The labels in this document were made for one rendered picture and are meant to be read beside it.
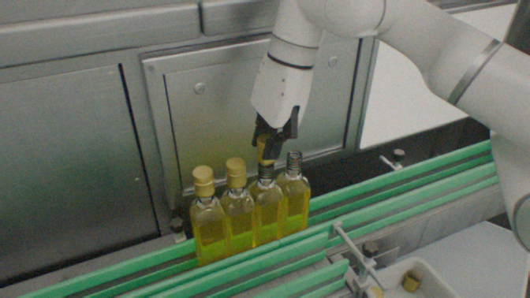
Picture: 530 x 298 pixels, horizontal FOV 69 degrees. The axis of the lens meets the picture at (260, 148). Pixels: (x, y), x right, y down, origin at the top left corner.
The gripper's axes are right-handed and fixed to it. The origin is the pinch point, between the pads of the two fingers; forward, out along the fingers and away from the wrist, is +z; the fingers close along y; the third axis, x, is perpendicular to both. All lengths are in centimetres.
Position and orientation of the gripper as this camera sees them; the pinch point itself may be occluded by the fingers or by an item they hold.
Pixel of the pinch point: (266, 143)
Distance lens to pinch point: 66.5
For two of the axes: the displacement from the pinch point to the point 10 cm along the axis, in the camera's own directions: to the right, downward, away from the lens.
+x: 8.8, -0.4, 4.8
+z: -2.3, 8.4, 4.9
